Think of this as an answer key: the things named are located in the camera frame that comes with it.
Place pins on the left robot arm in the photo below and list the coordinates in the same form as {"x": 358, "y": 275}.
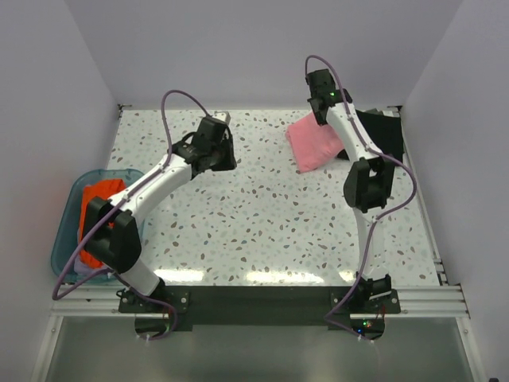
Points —
{"x": 111, "y": 226}

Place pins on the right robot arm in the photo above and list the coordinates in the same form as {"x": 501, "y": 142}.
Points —
{"x": 367, "y": 186}

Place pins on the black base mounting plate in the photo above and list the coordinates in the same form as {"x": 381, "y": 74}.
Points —
{"x": 182, "y": 308}

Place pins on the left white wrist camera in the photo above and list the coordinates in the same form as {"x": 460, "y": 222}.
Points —
{"x": 223, "y": 117}

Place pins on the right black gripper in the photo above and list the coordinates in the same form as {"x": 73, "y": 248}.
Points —
{"x": 319, "y": 119}

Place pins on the orange t-shirt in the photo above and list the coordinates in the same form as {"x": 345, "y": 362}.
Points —
{"x": 103, "y": 189}

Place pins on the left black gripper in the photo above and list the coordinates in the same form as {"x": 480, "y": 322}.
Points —
{"x": 230, "y": 163}

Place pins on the aluminium frame rail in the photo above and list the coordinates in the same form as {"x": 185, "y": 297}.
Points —
{"x": 432, "y": 299}

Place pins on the folded black t-shirt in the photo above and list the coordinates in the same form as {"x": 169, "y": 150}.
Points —
{"x": 365, "y": 132}

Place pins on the pink t-shirt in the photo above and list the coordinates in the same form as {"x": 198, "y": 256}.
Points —
{"x": 313, "y": 145}

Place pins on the teal plastic basket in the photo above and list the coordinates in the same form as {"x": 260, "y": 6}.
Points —
{"x": 68, "y": 233}

